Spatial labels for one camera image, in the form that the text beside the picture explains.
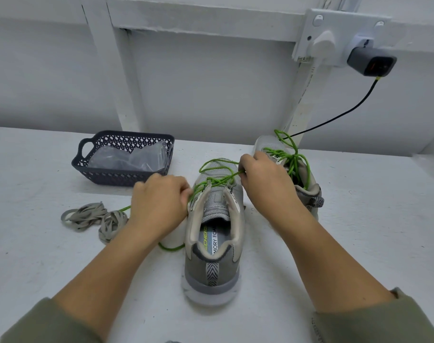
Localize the person's right hand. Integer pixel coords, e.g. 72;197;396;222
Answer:
238;151;305;226

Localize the person's left hand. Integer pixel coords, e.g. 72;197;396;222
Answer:
127;173;194;242

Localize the green shoelace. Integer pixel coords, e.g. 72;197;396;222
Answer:
263;130;313;190
117;158;241;253

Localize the gray sneaker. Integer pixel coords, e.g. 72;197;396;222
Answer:
181;173;247;307
253;135;325;222

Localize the beige shoelace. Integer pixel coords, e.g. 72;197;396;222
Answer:
97;209;131;244
61;202;108;232

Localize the clear plastic bag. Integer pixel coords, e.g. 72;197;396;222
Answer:
88;141;172;174

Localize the person's left forearm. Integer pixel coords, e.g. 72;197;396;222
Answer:
0;226;159;343

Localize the person's right forearm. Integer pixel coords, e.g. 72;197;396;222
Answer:
278;207;434;343

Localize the dark plastic lattice basket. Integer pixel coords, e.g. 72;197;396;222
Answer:
72;131;176;187

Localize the white plug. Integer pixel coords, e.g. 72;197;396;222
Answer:
310;30;339;62

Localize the gray charger adapter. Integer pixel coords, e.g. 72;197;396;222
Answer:
347;46;398;79

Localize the white cable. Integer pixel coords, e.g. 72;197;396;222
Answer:
283;61;321;136

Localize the black cable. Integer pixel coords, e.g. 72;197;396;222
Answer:
289;77;382;139

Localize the white wall socket plate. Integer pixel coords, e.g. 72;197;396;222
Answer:
293;8;391;68

